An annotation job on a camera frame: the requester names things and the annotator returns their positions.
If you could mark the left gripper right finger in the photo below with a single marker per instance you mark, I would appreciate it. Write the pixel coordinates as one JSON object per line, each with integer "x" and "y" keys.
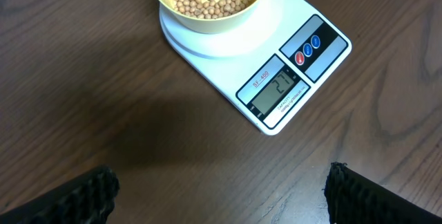
{"x": 353, "y": 199}

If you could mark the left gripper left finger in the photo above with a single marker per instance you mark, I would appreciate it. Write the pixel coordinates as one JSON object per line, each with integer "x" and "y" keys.
{"x": 88, "y": 198}

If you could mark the yellow plastic bowl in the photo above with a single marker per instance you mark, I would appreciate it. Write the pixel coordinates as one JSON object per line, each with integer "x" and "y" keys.
{"x": 210, "y": 26}

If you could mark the white digital kitchen scale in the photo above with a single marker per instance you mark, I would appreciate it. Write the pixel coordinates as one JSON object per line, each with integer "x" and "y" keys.
{"x": 269, "y": 66}

